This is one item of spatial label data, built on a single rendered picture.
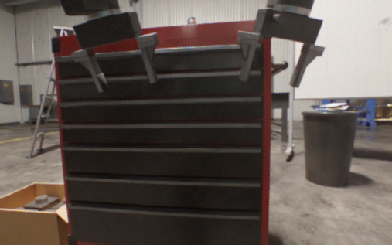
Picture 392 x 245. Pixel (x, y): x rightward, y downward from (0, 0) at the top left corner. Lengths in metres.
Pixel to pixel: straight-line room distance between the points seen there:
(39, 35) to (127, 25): 12.39
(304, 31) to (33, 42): 12.76
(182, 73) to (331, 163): 1.59
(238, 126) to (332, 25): 2.47
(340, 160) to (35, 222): 2.02
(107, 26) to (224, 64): 0.33
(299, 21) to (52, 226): 1.17
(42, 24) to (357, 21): 12.27
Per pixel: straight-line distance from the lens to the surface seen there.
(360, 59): 2.87
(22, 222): 1.26
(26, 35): 13.34
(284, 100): 3.85
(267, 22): 0.46
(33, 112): 11.59
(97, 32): 0.49
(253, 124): 0.60
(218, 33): 0.65
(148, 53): 0.47
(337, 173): 2.00
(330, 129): 1.88
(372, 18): 2.99
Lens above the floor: 0.70
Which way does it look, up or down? 5 degrees down
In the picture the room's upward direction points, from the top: 1 degrees counter-clockwise
